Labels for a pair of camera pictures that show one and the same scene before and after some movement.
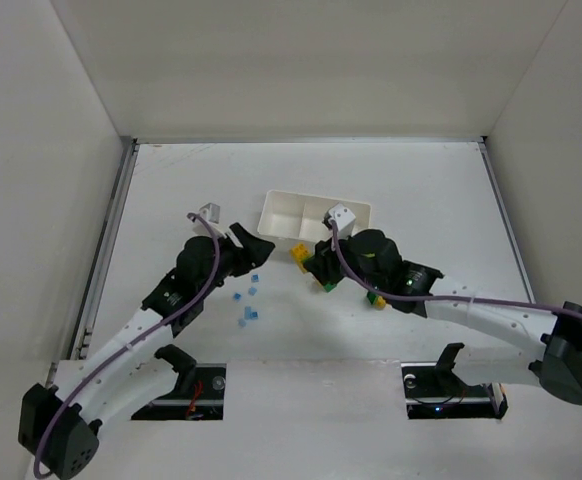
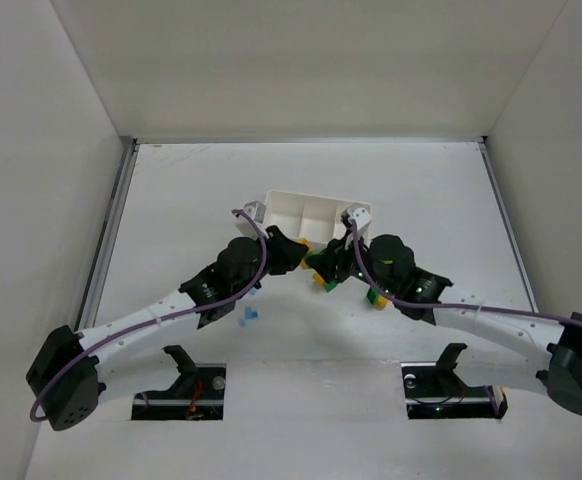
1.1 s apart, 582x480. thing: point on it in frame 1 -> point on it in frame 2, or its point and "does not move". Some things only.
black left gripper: [238, 253] -> [285, 248]
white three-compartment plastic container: [290, 218] does not move
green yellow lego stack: [378, 301] does not move
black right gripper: [328, 262] does not move
